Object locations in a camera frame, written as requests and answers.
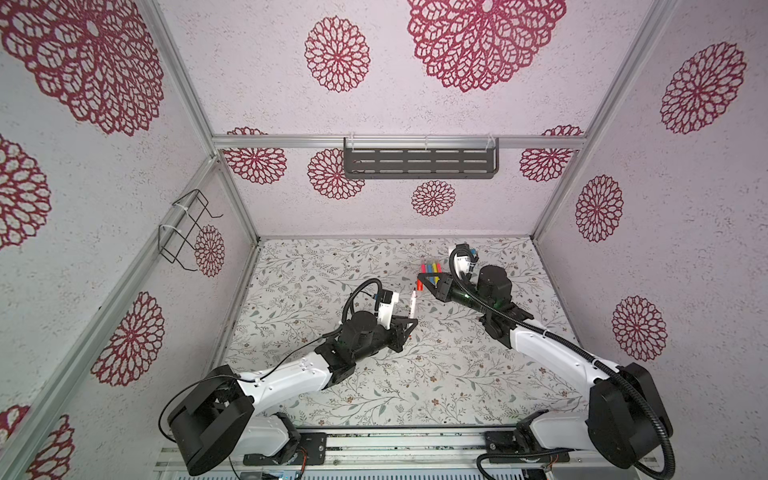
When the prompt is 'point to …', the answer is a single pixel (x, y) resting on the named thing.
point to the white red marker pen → (413, 303)
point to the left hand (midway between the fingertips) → (414, 325)
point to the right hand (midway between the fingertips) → (420, 272)
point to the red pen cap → (419, 285)
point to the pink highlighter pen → (423, 268)
